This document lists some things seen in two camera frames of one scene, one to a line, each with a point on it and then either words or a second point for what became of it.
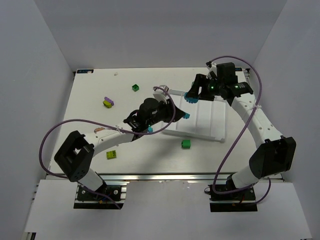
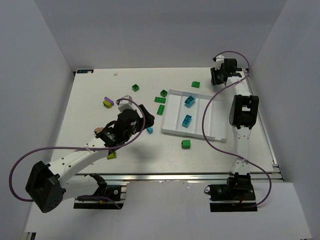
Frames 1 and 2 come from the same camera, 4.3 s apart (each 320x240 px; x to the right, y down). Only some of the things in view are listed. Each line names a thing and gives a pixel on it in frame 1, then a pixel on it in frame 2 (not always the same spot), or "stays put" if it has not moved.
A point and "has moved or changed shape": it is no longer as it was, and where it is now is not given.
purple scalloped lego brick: (109, 100) stays put
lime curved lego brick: (107, 104) stays put
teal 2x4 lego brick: (186, 116) has moved or changed shape
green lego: (186, 144) stays put
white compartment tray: (207, 118) stays put
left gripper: (169, 111) to (141, 117)
